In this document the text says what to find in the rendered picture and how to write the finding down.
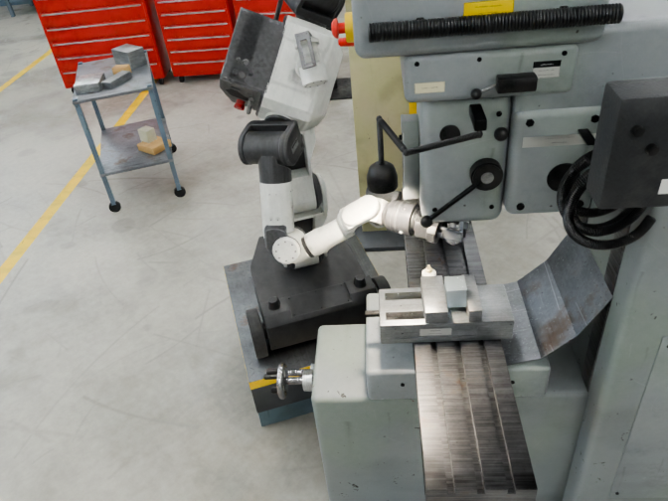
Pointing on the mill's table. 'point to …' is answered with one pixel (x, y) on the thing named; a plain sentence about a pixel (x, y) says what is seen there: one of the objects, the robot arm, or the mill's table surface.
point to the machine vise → (405, 310)
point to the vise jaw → (433, 299)
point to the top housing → (367, 11)
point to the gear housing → (486, 72)
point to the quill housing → (460, 157)
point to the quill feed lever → (486, 169)
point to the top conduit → (577, 16)
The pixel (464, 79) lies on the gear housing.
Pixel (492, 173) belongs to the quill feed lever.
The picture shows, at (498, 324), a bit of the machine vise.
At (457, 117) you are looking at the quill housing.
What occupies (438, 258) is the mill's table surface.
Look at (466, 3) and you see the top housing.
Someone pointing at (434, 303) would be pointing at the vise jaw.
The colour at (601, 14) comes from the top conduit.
